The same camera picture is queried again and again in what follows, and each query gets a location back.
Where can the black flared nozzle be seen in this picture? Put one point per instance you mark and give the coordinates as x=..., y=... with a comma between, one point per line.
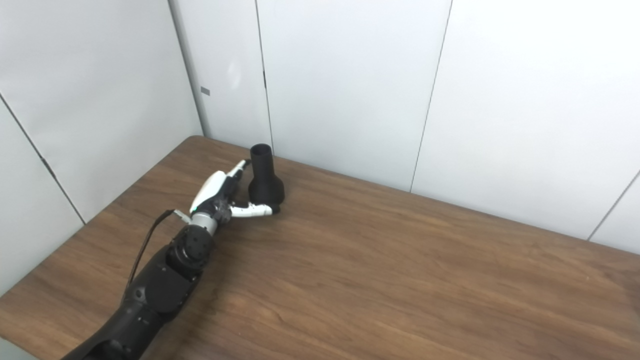
x=265, y=187

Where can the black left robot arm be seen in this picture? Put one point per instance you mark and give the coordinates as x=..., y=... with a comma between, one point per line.
x=160, y=285

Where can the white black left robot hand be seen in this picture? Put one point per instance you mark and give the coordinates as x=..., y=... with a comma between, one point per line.
x=210, y=190

